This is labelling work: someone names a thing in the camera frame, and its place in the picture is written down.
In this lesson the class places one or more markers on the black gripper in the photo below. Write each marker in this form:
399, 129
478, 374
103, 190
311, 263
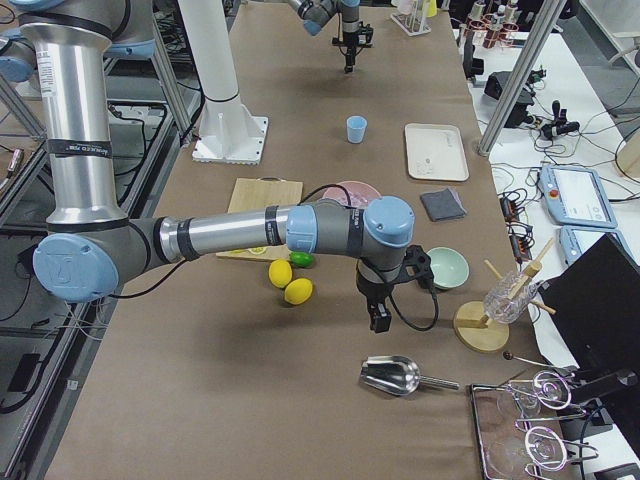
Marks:
349, 40
372, 289

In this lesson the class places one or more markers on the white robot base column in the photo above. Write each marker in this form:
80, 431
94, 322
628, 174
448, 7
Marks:
228, 132

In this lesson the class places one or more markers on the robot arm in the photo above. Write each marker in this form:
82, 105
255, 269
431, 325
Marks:
315, 15
93, 247

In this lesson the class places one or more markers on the steel ice scoop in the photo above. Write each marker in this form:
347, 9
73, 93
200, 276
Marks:
398, 375

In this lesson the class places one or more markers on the pink cup in rack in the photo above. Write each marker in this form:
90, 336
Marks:
406, 7

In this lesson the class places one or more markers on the blue plastic cup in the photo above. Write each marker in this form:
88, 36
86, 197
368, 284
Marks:
356, 126

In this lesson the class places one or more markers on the yellow cup in rack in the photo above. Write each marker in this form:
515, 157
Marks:
429, 8

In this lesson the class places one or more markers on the wooden cup stand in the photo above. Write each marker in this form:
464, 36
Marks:
480, 333

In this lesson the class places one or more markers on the pink bowl of ice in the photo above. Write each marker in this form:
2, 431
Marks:
355, 193

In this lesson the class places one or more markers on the mint green bowl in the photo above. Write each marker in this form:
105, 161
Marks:
449, 267

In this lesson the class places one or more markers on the yellow lemon near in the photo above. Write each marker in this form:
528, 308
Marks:
298, 291

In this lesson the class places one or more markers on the yellow lemon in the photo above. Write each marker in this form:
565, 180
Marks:
280, 273
298, 291

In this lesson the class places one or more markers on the green lime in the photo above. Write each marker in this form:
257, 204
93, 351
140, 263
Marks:
301, 259

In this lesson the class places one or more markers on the yellow lemon far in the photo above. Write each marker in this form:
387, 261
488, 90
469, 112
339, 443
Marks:
280, 273

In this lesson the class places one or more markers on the cream rabbit tray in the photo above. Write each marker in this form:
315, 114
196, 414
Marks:
435, 152

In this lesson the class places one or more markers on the grey folded cloth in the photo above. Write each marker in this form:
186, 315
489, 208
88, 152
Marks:
443, 205

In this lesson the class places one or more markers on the clear glass on stand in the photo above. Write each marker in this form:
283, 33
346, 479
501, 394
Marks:
507, 300

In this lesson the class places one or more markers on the wooden cutting board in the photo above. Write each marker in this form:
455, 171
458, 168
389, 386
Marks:
251, 194

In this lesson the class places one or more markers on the black glass tray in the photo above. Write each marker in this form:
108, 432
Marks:
518, 429

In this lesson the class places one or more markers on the teach pendant lower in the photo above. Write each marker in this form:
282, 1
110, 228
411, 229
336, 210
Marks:
575, 240

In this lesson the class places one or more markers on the teach pendant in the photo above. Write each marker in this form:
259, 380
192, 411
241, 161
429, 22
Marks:
575, 196
575, 240

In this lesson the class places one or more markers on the black monitor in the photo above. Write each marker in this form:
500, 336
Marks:
597, 307

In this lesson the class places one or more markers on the teach pendant upper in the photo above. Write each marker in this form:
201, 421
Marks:
575, 196

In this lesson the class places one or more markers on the white wire cup rack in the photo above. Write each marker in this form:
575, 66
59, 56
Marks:
414, 24

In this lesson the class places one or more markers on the aluminium frame post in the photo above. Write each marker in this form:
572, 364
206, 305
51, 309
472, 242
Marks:
546, 19

